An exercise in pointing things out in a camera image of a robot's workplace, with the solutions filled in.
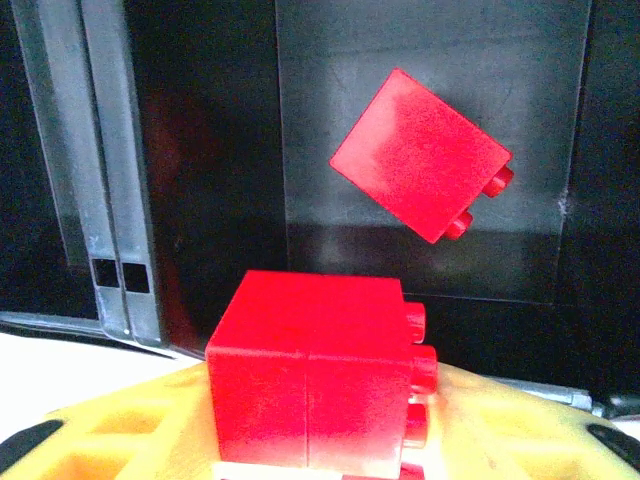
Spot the black plastic bin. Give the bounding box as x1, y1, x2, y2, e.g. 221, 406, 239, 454
0, 0, 124, 341
82, 0, 640, 416

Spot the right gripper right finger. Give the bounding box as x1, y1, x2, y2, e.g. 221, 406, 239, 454
399, 362, 640, 480

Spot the red lego brick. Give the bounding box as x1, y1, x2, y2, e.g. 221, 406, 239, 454
205, 269, 440, 480
328, 67, 516, 246

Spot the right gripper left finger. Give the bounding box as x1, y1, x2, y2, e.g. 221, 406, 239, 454
0, 360, 224, 480

